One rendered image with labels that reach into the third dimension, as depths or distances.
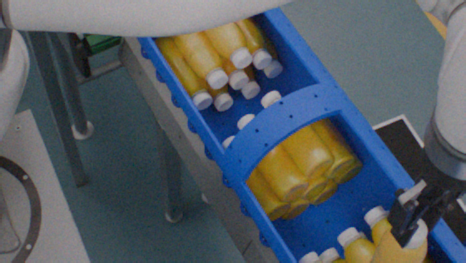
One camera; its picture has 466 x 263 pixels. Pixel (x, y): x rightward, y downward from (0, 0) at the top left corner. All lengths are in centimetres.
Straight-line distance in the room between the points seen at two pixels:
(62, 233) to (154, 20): 76
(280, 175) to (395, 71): 164
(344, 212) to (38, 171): 61
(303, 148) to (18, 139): 55
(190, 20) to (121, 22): 6
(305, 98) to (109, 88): 158
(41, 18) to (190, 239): 188
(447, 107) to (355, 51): 226
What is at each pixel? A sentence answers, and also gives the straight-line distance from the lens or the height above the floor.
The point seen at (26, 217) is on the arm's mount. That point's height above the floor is 107.
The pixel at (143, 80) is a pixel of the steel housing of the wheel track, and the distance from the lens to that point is 181.
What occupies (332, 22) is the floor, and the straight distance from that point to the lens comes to 307.
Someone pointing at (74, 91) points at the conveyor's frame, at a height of 28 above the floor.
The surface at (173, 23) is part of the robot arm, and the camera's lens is 73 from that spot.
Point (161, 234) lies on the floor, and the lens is 257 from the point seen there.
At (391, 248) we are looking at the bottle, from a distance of 109.
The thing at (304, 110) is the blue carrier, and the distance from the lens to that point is 135.
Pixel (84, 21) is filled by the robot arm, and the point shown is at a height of 180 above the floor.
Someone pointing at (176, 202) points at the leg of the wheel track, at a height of 14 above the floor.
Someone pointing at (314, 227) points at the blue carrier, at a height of 96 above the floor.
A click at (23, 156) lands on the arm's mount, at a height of 108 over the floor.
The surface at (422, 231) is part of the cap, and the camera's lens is 106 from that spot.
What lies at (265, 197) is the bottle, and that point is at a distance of 143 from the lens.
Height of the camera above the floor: 236
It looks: 58 degrees down
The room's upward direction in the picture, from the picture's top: 8 degrees clockwise
